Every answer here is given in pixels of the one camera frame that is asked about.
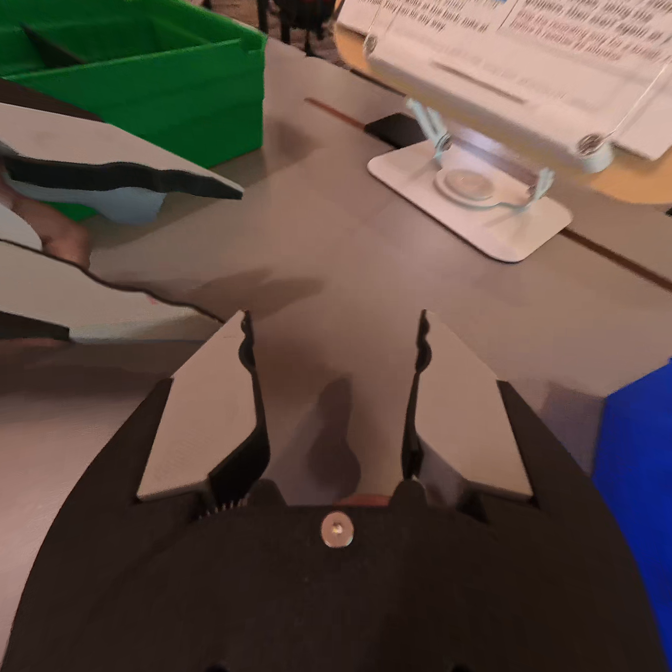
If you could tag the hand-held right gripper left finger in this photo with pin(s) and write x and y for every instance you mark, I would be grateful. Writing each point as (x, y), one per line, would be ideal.
(204, 420)

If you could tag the blue plastic bin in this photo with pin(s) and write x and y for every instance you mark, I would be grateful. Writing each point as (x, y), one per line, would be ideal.
(640, 472)

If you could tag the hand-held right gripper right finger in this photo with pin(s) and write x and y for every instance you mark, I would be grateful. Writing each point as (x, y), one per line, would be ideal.
(462, 420)

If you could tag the person's left hand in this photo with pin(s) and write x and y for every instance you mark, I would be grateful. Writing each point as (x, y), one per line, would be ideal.
(65, 239)

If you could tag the black bin divider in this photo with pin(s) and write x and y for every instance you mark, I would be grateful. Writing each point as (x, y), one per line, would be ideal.
(50, 50)

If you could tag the green plastic bin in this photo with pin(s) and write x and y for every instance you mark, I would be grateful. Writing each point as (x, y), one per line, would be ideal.
(183, 105)

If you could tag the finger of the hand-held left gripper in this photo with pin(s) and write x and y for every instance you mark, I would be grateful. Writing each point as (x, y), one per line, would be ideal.
(78, 304)
(78, 139)

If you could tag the black desk grommet cover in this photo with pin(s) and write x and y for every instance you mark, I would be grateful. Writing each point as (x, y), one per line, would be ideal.
(393, 131)

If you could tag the printed instruction sheet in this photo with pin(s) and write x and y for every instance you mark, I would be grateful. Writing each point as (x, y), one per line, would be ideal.
(577, 31)

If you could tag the white stand with wooden board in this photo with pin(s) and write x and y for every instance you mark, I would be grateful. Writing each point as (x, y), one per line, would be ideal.
(472, 210)

